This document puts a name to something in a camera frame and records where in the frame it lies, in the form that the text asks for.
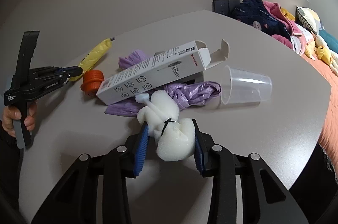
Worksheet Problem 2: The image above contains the orange ribbed plastic cap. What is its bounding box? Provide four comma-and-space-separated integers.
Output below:
80, 70, 104, 97

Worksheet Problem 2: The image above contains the orange bed sheet mattress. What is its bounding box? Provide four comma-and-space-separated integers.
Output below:
301, 53, 338, 174

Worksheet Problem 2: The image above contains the white thermometer box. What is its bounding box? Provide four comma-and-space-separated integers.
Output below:
96, 39, 229, 105

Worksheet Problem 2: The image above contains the pink blanket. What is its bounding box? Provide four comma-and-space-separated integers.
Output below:
263, 0, 307, 55

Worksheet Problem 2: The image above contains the black wall socket panel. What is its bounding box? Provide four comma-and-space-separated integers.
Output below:
213, 0, 241, 16

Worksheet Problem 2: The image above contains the yellow plush duck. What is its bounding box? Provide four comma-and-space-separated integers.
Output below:
304, 35, 337, 76

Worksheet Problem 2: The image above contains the checkered pillow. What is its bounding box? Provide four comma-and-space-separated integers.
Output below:
296, 6, 323, 35

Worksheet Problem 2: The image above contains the white foam piece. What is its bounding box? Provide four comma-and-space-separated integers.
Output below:
135, 90, 195, 162

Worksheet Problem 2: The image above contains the yellow sachet packet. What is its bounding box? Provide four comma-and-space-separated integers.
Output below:
68, 38, 114, 82

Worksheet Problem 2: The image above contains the purple plastic bag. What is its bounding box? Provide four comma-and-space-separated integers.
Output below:
104, 50, 222, 117

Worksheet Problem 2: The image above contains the yellow mustard garment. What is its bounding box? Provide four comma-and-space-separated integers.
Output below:
280, 7, 296, 21

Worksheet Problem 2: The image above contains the left hand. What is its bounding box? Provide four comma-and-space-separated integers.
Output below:
2, 102, 37, 137

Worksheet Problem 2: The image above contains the clear plastic cup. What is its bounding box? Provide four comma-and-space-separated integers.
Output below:
220, 66, 273, 105

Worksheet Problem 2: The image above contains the teal blue pillow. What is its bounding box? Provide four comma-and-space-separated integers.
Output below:
319, 30, 338, 53

